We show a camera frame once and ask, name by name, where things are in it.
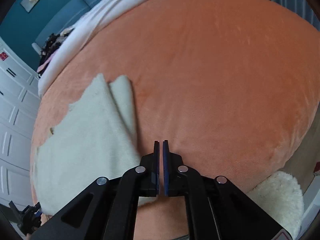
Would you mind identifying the orange plush bed blanket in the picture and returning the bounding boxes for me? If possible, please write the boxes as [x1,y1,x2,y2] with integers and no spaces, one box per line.
[30,0,320,240]

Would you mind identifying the white folded duvet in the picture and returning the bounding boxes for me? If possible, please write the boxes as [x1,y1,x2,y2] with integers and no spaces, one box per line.
[38,0,147,97]

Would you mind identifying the white panelled wardrobe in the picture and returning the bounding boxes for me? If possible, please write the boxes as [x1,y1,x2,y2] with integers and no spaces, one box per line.
[1,41,40,210]

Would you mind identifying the cream fluffy rug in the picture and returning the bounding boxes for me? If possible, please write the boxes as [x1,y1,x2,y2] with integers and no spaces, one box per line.
[247,171,304,239]

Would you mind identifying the cream knit cardigan red buttons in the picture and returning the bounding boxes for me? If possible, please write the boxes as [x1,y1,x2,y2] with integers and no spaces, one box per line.
[32,74,141,216]

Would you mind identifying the blue upholstered headboard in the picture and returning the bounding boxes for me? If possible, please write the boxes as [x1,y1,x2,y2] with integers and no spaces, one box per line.
[32,0,102,55]

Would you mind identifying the dark clothes pile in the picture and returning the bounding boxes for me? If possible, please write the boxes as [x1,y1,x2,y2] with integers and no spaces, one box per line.
[36,26,74,78]

